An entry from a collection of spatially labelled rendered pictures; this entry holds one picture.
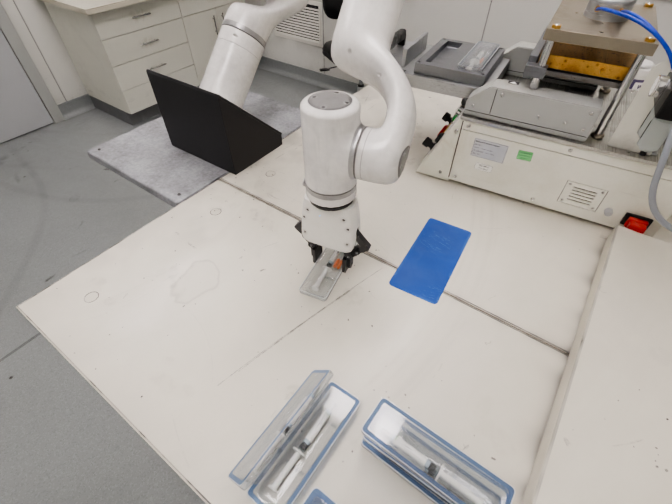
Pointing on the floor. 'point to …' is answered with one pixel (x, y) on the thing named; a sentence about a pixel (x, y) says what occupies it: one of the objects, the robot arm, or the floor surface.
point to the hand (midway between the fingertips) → (332, 257)
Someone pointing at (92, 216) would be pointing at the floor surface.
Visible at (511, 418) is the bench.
